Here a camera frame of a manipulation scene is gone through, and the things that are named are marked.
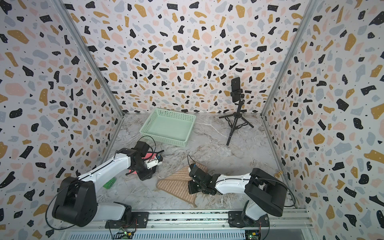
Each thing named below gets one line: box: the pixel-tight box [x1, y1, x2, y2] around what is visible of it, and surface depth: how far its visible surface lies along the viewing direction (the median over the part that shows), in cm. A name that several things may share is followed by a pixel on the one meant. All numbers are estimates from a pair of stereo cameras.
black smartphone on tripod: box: [230, 76, 245, 103], surface depth 91 cm
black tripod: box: [218, 99, 254, 146], surface depth 105 cm
